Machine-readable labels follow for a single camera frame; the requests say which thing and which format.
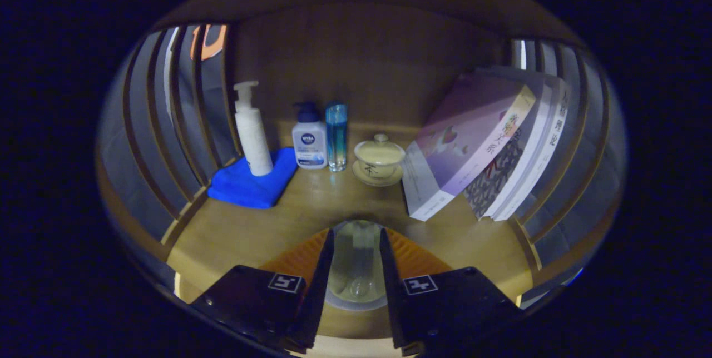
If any blue folded cloth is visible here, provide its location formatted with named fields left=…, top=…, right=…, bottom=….
left=207, top=147, right=299, bottom=210

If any wooden countertop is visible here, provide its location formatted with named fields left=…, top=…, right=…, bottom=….
left=167, top=122, right=535, bottom=342

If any beige lidded tea cup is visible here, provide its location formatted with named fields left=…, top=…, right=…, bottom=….
left=352, top=133, right=407, bottom=187

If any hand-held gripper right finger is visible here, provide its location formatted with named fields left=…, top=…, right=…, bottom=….
left=380, top=227, right=523, bottom=356

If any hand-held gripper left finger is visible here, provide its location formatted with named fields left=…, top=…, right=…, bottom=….
left=190, top=228, right=335, bottom=354

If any wooden cabinet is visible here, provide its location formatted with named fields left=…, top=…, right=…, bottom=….
left=95, top=0, right=629, bottom=314

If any white book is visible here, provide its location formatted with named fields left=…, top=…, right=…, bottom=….
left=489, top=66, right=572, bottom=222

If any clear blue bottle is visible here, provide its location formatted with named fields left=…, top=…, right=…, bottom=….
left=325, top=102, right=349, bottom=173

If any purple book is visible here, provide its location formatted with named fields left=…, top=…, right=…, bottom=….
left=400, top=73, right=537, bottom=222

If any patterned cover book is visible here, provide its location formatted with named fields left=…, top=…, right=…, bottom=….
left=463, top=77, right=557, bottom=220

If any white pump bottle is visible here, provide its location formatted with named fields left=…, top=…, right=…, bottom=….
left=233, top=80, right=274, bottom=177

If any white bottle with blue cap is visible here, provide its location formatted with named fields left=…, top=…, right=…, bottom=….
left=291, top=101, right=328, bottom=170

